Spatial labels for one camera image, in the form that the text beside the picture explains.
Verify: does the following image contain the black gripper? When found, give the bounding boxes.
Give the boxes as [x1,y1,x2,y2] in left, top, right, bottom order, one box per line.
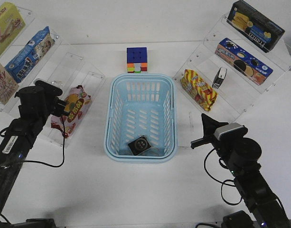
[190,113,231,157]
[35,80,69,117]

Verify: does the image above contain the clear bread pack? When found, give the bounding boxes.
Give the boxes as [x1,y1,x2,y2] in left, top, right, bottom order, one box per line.
[51,80,62,88]

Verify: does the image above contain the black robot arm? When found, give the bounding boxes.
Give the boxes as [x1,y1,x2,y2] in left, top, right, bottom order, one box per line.
[191,114,291,228]
[0,79,69,215]

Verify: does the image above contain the black silver tissue pack upright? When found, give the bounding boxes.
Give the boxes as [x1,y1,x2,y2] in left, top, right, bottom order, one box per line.
[212,67,227,89]

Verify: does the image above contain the light blue plastic basket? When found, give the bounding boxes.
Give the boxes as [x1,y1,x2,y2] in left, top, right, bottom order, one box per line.
[103,73,178,164]

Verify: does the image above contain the pink strawberry snack bag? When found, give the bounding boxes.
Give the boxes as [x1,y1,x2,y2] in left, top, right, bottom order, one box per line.
[51,85,92,138]

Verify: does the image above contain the red yellow striped snack bag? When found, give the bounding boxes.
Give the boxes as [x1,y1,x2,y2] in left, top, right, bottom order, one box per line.
[180,69,218,112]

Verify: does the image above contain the blue cookie bag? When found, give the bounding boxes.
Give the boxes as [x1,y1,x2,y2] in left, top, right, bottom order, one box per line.
[5,26,55,83]

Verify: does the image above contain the Pocky biscuit stick box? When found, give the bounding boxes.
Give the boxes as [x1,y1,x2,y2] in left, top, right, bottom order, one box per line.
[0,63,19,105]

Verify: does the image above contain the right clear acrylic shelf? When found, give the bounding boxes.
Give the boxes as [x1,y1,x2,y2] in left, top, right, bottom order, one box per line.
[173,16,291,136]

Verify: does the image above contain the clear acrylic shelf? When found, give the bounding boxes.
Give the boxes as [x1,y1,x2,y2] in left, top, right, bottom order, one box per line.
[173,16,291,136]
[0,4,106,149]

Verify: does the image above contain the left clear acrylic shelf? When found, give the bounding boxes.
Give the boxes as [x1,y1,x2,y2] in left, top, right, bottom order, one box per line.
[0,4,106,149]

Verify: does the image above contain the blue orange sandwich cookie box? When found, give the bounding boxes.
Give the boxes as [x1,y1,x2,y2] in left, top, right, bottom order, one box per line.
[215,38,273,86]

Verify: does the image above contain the multicolour puzzle cube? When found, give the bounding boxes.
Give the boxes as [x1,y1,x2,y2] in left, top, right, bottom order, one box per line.
[126,47,148,73]

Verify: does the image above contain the yellow green snack box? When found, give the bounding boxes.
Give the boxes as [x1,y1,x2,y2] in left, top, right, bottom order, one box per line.
[0,2,26,56]

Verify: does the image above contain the black yellow cracker box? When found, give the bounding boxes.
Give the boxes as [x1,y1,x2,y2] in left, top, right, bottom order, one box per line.
[226,0,285,53]

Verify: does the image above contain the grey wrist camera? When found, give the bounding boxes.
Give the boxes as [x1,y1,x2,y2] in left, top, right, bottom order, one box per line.
[214,123,248,141]

